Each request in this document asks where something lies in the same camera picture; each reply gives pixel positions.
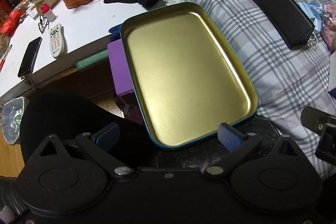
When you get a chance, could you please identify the red pen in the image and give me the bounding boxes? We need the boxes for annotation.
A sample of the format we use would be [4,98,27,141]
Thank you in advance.
[0,44,13,73]

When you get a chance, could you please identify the clear plastic bag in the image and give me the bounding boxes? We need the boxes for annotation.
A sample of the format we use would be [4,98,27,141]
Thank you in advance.
[0,97,28,146]

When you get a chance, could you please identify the black glasses case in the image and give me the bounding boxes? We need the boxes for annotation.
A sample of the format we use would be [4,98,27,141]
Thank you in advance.
[249,0,315,49]

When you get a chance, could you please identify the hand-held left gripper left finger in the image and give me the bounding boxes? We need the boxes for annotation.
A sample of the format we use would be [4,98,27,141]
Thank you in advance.
[39,123,132,177]

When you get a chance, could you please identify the small white box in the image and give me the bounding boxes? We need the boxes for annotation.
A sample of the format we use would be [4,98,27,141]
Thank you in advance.
[26,4,40,20]

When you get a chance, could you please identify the red capped white bottle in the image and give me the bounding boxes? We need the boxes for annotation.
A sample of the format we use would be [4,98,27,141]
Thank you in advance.
[40,3,56,22]

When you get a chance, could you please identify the red snack packet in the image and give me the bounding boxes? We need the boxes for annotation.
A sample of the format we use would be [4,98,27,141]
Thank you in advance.
[0,10,27,35]

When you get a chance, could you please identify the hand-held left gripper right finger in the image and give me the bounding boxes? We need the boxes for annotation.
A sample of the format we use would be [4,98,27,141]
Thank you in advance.
[204,123,303,176]

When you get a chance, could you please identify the green foam roll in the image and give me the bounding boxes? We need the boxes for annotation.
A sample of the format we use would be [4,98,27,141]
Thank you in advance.
[76,51,109,72]

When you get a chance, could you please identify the blue face mask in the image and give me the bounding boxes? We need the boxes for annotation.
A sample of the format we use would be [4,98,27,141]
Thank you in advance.
[297,0,326,51]

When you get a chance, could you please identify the purple foam block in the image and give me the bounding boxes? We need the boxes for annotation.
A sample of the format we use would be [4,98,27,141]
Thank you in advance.
[107,39,135,96]

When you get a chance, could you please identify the white remote control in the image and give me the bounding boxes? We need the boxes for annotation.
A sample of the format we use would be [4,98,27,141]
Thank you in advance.
[49,23,65,59]

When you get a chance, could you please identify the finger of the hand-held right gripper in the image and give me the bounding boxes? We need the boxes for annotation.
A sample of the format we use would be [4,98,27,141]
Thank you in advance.
[301,106,336,159]

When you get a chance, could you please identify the black eyeglasses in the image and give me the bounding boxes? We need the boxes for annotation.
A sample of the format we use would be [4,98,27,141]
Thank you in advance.
[38,17,50,34]

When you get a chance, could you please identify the gold metal tin tray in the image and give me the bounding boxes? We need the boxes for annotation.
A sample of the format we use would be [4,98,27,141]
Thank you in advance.
[119,2,259,149]

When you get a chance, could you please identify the black smartphone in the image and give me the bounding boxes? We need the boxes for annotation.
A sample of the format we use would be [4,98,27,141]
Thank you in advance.
[17,37,43,78]

